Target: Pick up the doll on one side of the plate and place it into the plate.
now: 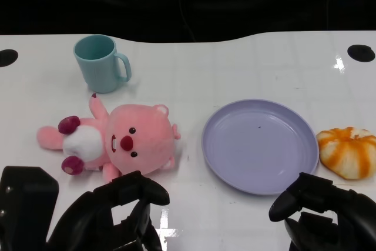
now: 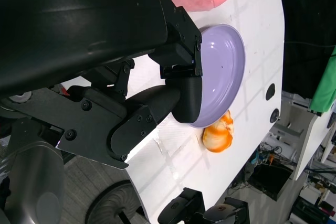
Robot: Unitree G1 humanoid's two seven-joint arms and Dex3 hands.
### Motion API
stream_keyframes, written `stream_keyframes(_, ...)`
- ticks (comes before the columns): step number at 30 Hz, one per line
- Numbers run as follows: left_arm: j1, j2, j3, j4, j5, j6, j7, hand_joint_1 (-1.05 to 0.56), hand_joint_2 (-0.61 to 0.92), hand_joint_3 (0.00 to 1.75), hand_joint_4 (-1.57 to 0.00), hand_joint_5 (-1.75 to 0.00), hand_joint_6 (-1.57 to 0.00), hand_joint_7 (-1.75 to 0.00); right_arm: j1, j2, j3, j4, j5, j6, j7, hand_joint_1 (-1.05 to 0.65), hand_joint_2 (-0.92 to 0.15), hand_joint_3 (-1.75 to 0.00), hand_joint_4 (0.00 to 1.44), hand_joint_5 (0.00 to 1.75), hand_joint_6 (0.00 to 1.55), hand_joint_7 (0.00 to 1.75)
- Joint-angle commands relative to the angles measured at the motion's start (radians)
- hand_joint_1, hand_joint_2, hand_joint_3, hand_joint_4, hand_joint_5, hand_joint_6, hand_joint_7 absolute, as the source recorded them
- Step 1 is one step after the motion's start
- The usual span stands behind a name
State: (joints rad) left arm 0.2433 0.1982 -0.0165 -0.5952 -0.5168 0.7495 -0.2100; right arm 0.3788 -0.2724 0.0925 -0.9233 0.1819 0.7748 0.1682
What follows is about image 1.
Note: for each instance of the pink plush beaver doll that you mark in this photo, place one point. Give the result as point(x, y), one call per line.
point(144, 142)

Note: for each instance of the orange white striped bun toy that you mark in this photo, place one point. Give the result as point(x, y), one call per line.
point(349, 154)

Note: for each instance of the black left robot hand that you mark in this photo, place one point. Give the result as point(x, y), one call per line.
point(88, 221)

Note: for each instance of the teal plastic mug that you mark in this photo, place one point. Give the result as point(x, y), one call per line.
point(97, 68)

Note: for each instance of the lilac plastic plate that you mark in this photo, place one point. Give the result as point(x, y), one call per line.
point(258, 151)

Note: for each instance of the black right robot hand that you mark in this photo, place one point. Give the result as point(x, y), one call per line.
point(346, 218)

